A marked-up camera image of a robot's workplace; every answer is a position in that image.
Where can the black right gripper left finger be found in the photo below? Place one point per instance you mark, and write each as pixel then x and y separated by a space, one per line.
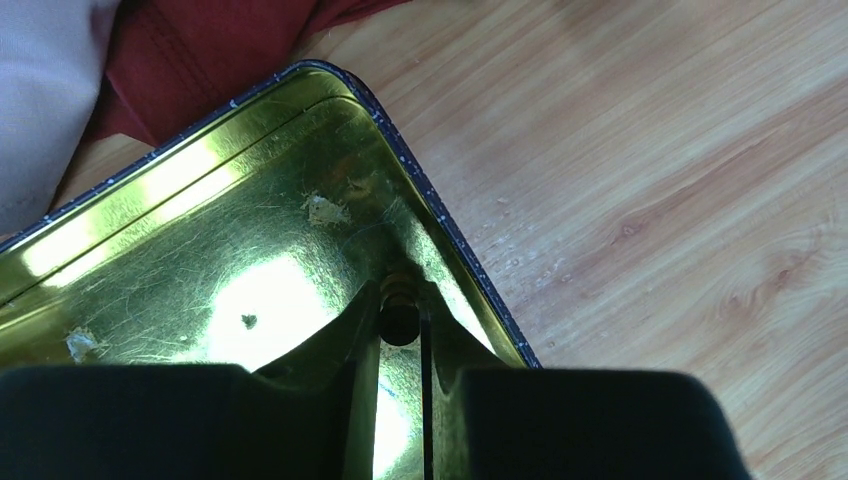
pixel 309 414

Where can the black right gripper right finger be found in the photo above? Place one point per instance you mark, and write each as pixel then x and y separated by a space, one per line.
pixel 488 420

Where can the dark pawn piece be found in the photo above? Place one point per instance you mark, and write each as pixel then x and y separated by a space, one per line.
pixel 399 315

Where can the gold metal tin tray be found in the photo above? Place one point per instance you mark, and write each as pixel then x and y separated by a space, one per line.
pixel 241 238

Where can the red cloth garment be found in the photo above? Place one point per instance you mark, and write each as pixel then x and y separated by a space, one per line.
pixel 171 63

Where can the pink cloth garment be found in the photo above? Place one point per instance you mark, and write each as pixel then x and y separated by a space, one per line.
pixel 52 62

